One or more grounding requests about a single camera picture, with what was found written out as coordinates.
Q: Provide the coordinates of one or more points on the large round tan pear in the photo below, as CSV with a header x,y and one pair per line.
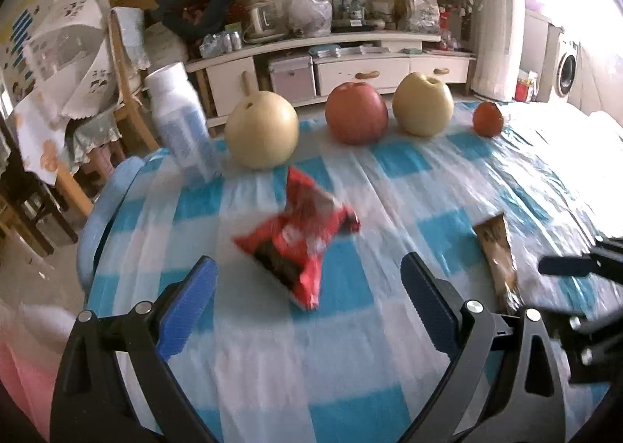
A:
x,y
263,131

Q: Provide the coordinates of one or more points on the white cloth-covered standing unit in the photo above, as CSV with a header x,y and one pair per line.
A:
x,y
491,19

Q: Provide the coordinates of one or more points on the white storage box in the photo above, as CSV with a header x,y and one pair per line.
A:
x,y
292,78

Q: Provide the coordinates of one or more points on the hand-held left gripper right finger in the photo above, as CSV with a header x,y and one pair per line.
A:
x,y
428,306

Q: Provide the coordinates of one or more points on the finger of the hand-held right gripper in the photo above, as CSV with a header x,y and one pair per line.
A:
x,y
598,350
564,265

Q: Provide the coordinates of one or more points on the wall chart poster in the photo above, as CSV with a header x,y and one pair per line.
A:
x,y
22,34

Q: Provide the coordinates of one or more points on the clear plastic bag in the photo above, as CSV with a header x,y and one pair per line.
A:
x,y
311,14

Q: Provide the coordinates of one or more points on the dark patterned bag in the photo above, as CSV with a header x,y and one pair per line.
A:
x,y
194,4

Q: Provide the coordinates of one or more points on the white orange-print table cloth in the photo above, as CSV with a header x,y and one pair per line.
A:
x,y
39,146

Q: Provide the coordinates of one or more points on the yellow apple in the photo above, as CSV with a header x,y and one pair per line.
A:
x,y
422,104

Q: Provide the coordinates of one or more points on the white TV cabinet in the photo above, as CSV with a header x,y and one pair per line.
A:
x,y
360,70

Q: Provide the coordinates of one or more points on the brown snack wrapper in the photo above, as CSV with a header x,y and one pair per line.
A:
x,y
496,253

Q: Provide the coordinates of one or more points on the red apple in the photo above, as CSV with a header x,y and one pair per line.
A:
x,y
357,114

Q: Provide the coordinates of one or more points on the white mesh food cover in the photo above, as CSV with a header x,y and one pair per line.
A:
x,y
68,48

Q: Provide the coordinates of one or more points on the pale pink round tub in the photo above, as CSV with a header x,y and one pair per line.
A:
x,y
46,321

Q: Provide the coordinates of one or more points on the clear bag of goods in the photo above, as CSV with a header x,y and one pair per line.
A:
x,y
421,4

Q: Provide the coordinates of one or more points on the small orange tangerine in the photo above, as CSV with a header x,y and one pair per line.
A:
x,y
488,119

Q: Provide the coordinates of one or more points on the pink plastic basin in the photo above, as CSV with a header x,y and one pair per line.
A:
x,y
24,384

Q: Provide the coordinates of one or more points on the red snack wrapper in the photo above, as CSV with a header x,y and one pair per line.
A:
x,y
297,243

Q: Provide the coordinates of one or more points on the white washing machine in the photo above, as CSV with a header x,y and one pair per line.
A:
x,y
564,70

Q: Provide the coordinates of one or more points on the pack of small bottles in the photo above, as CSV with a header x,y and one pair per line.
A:
x,y
219,41

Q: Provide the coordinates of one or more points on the dark wooden chair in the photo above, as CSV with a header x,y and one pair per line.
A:
x,y
24,214

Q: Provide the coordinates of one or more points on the white kettle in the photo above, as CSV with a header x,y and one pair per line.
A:
x,y
263,19

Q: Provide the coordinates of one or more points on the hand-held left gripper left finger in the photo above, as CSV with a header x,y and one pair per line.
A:
x,y
190,306

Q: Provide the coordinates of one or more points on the blue checked tablecloth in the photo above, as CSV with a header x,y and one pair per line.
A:
x,y
340,375

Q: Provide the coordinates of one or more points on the white plastic bottle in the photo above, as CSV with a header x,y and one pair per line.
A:
x,y
180,126

